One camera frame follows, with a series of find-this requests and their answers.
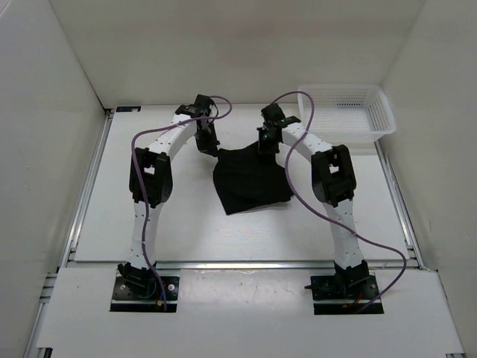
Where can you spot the white plastic mesh basket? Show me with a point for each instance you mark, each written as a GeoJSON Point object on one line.
{"type": "Point", "coordinates": [351, 114]}

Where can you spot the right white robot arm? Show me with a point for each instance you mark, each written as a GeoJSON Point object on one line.
{"type": "Point", "coordinates": [333, 184]}

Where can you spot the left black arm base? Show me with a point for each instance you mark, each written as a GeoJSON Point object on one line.
{"type": "Point", "coordinates": [140, 291]}

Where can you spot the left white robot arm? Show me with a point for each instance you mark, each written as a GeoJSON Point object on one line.
{"type": "Point", "coordinates": [151, 183]}

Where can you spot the black shorts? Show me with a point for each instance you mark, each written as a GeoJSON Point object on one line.
{"type": "Point", "coordinates": [244, 179]}

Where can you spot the aluminium frame rail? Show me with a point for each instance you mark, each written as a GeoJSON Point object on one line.
{"type": "Point", "coordinates": [71, 240]}
{"type": "Point", "coordinates": [412, 244]}
{"type": "Point", "coordinates": [248, 265]}

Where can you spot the right aluminium frame rail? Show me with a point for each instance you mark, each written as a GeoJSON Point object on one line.
{"type": "Point", "coordinates": [412, 244]}

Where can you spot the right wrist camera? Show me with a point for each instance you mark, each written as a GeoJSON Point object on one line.
{"type": "Point", "coordinates": [273, 116]}

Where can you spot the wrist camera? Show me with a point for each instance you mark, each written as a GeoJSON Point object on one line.
{"type": "Point", "coordinates": [273, 116]}
{"type": "Point", "coordinates": [202, 107]}

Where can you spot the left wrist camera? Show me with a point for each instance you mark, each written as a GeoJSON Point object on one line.
{"type": "Point", "coordinates": [202, 107]}

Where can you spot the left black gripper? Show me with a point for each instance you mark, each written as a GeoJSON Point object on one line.
{"type": "Point", "coordinates": [209, 147]}

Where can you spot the front aluminium frame rail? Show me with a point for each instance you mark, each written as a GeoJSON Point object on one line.
{"type": "Point", "coordinates": [248, 265]}

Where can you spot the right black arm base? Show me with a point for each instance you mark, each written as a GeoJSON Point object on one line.
{"type": "Point", "coordinates": [331, 297]}

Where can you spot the left aluminium frame rail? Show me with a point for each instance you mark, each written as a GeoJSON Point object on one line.
{"type": "Point", "coordinates": [71, 240]}

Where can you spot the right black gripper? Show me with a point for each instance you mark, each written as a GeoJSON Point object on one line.
{"type": "Point", "coordinates": [263, 148]}

